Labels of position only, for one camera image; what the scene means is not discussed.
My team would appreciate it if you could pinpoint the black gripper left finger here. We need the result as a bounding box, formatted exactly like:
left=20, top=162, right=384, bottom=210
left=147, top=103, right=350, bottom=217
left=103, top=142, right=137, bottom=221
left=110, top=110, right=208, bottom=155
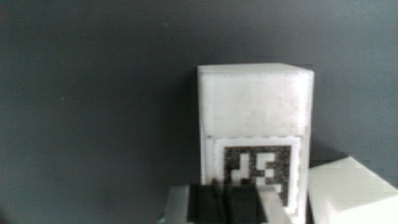
left=187, top=182, right=226, bottom=224

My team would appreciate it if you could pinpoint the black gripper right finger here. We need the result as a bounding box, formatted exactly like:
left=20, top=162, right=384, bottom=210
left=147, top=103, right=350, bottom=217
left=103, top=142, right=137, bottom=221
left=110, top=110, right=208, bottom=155
left=226, top=185, right=266, bottom=224

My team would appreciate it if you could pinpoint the white table leg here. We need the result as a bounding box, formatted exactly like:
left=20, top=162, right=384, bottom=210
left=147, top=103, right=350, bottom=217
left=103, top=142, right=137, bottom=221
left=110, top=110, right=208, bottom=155
left=309, top=157, right=398, bottom=224

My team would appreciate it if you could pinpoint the white square tabletop part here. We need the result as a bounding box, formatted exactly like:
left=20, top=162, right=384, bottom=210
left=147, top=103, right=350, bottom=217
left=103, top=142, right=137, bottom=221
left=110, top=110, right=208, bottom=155
left=197, top=63, right=314, bottom=224

